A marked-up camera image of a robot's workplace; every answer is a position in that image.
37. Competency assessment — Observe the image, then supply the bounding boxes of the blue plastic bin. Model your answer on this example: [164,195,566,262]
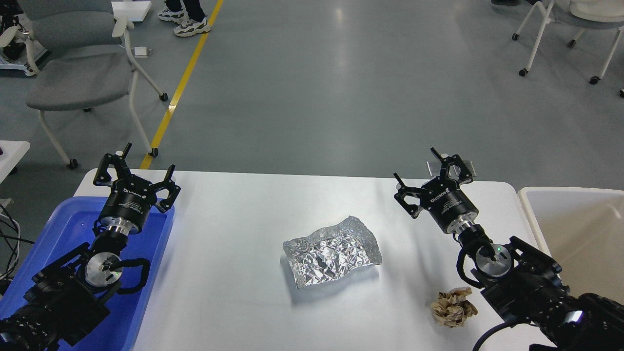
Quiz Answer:
[0,197,175,351]

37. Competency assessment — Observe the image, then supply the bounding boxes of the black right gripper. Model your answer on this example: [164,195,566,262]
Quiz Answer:
[393,148,479,234]

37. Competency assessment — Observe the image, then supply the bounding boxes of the metal floor plate right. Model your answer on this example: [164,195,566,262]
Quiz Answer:
[450,160,477,178]

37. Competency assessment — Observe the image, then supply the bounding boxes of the crumpled brown paper ball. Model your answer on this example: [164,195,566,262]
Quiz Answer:
[430,287,479,328]

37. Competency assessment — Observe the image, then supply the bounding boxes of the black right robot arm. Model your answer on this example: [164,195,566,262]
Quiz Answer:
[394,148,624,351]

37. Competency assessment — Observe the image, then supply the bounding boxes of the metal floor plate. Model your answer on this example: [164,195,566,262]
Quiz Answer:
[427,160,441,177]
[450,160,477,178]

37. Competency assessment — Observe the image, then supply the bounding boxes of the white chair on casters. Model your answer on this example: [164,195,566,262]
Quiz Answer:
[511,0,624,85]

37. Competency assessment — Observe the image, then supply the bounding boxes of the grey office chair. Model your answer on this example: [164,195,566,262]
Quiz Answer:
[19,0,169,169]

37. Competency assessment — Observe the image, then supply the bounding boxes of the aluminium foil tray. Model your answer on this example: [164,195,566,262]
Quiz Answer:
[282,216,383,289]

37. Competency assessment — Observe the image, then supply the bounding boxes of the black cables at left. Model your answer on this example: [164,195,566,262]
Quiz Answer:
[0,202,36,281]

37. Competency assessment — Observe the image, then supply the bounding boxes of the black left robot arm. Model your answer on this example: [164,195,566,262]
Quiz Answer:
[1,143,181,351]

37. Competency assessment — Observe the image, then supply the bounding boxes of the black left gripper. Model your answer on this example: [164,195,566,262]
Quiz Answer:
[93,143,181,234]

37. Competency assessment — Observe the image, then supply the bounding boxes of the white side table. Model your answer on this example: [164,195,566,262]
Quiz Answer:
[0,140,31,183]

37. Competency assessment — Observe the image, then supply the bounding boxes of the beige plastic bin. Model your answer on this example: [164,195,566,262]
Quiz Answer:
[518,187,624,303]

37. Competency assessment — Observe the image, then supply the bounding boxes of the person with white sneakers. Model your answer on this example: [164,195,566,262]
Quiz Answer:
[157,0,212,38]

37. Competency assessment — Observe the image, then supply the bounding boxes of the metal floor plate left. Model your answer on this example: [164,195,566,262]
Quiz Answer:
[427,160,441,177]

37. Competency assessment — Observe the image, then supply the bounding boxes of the small white floor device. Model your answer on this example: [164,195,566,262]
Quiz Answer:
[132,46,151,58]

